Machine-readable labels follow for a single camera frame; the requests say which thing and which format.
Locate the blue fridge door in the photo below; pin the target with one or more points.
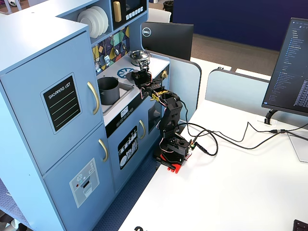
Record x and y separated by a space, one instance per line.
24 108

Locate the robot controller board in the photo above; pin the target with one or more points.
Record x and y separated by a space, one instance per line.
192 145

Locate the black keyboard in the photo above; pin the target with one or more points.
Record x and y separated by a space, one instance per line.
302 226

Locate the monitor showing code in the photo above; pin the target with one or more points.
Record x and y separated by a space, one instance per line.
288 72

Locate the black toy microwave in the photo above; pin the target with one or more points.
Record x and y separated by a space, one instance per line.
124 7

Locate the steel slotted spatula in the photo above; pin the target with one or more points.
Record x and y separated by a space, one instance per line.
106 60

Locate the silver monitor stand plate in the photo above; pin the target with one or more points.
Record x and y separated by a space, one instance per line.
299 149

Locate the red robot base plate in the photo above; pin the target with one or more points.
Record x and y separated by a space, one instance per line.
176 168

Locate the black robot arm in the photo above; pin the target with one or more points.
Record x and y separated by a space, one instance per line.
172 113

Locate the small steel spoon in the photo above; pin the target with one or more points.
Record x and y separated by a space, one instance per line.
124 46

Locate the gray toy sink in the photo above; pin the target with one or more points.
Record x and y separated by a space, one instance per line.
126 90

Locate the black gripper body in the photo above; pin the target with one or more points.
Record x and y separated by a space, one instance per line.
136 77

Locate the blue toy kitchen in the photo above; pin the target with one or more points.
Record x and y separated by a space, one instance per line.
36 24

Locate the dark blue partition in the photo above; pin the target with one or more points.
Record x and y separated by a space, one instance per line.
240 19

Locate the steel slotted spoon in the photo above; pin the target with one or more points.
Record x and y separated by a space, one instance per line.
98 68

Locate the light blue desk divider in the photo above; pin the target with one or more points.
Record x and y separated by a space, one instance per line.
185 91
231 91

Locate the dark gray tall pot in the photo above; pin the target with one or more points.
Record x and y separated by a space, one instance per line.
109 95

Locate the white toy plate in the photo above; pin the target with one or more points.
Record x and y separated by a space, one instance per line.
101 22
87 24
106 20

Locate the blue oven door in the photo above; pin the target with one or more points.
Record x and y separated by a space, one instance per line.
154 120

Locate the steel pot lid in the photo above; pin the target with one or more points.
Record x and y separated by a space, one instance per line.
138 54

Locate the black Dell monitor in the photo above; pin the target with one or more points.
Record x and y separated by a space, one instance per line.
168 41

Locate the blue freezer door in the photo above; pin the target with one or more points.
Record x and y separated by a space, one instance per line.
60 183

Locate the steel cooking pot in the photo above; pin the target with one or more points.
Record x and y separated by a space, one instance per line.
134 60

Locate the blue dishwasher door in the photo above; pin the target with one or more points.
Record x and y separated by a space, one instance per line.
115 178

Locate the steel ladle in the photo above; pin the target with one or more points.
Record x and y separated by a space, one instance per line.
116 52

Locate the gold stove knob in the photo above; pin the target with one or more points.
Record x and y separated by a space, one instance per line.
164 74

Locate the black wrist camera board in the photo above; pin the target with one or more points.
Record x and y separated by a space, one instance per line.
143 63

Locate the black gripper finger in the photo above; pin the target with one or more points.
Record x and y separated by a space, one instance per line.
130 77
134 72

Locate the black trash bin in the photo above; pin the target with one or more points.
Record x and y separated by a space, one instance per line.
168 5

